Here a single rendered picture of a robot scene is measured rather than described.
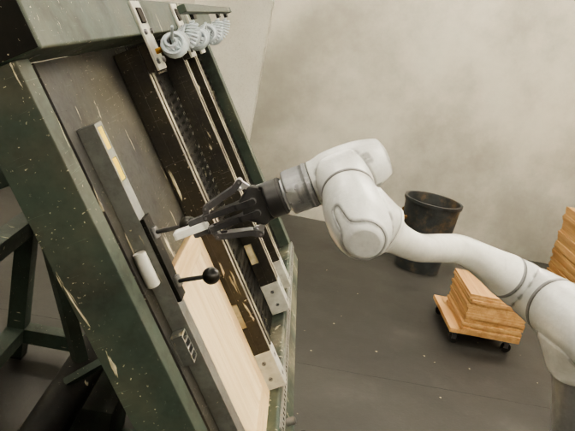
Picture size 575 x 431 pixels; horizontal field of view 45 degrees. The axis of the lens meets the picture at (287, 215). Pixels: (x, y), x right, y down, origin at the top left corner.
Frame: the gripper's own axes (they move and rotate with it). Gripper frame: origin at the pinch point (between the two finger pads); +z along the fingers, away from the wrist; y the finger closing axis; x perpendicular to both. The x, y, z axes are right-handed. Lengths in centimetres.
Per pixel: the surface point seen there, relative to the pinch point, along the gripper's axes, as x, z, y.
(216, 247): 56, 11, 20
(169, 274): 7.7, 10.5, 9.3
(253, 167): 194, 12, 27
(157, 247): 8.0, 10.5, 2.9
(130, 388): -17.6, 18.4, 20.4
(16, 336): 185, 155, 62
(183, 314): 7.6, 11.5, 19.0
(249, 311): 56, 9, 42
